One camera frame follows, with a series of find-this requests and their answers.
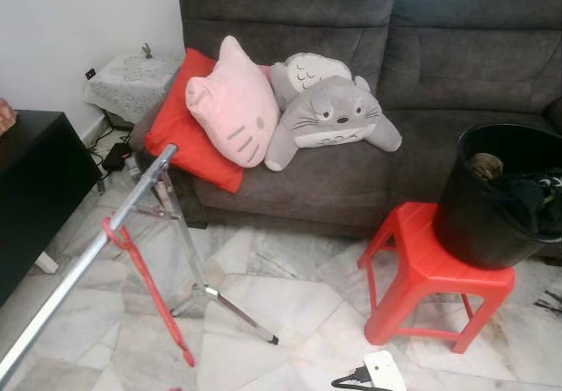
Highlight brown cloth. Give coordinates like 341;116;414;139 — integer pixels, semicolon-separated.
468;151;505;184

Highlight black plastic bucket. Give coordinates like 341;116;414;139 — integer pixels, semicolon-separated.
433;123;562;271

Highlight red plastic stool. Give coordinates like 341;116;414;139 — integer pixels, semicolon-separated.
357;201;517;355

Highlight dark grey fabric sofa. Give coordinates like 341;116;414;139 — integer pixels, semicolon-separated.
130;0;562;264

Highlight grey Totoro plush open eyes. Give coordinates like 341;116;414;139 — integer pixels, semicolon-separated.
263;75;403;173

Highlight grey Totoro plush closed eyes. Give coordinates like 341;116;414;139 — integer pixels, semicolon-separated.
268;52;354;111

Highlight pink cat face cushion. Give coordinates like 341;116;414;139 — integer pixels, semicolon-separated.
185;35;282;169

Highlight side table with lace cloth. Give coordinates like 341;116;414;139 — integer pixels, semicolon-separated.
84;51;185;127

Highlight black power adapter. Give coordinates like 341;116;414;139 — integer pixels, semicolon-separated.
103;141;133;172

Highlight black TV cabinet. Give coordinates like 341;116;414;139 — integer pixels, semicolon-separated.
0;110;103;308

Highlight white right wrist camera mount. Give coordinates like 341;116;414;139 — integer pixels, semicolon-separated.
363;350;407;391

